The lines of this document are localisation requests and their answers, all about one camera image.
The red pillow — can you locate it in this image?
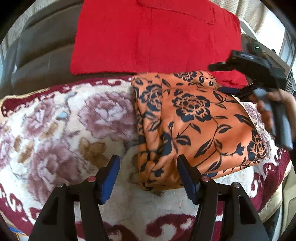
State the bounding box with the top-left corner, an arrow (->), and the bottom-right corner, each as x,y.
70,1 -> 242,75

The orange floral garment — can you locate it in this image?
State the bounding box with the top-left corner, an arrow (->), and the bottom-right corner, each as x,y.
131,71 -> 266,191

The right hand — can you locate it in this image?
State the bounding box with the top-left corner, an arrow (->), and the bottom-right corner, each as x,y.
248,89 -> 296,140

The floral plush blanket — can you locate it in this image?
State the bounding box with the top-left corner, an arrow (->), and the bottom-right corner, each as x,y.
1,76 -> 292,240

